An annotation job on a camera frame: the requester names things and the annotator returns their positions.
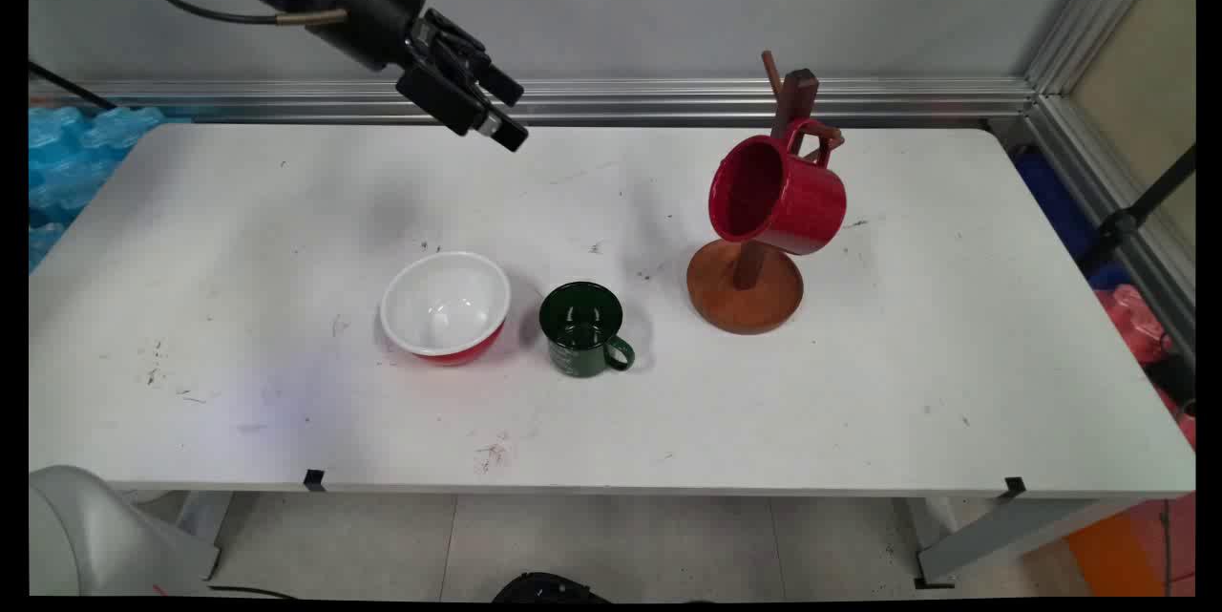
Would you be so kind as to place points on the red ceramic mug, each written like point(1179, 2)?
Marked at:
point(802, 201)

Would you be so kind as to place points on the grey robot base cover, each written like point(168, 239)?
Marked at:
point(86, 536)

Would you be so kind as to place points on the red bowl white inside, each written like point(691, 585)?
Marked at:
point(444, 306)

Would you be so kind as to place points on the dark green enamel mug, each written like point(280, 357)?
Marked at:
point(578, 354)

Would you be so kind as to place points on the brown wooden mug tree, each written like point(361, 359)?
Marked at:
point(745, 302)

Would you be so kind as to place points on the blue bubble wrap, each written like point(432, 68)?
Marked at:
point(67, 163)

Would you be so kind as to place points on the black tape marker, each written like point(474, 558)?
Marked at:
point(314, 479)
point(1015, 487)

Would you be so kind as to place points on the slim grey table leg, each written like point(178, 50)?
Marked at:
point(202, 517)

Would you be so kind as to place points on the black round floor object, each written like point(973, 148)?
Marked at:
point(549, 588)

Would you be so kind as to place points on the blue plastic bag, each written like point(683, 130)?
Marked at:
point(1050, 197)

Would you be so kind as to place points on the black tripod leg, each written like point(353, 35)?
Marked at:
point(1122, 222)

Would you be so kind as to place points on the wide grey table leg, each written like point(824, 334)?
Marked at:
point(1002, 536)

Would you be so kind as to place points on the red plastic bag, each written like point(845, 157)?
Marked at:
point(1131, 316)

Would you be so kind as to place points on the orange sheet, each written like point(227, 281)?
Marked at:
point(1107, 555)

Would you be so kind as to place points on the long aluminium frame rail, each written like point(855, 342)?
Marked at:
point(668, 101)

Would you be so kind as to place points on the aluminium frame post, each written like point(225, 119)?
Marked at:
point(1088, 10)

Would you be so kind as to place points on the short aluminium frame rail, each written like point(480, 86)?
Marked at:
point(1136, 230)

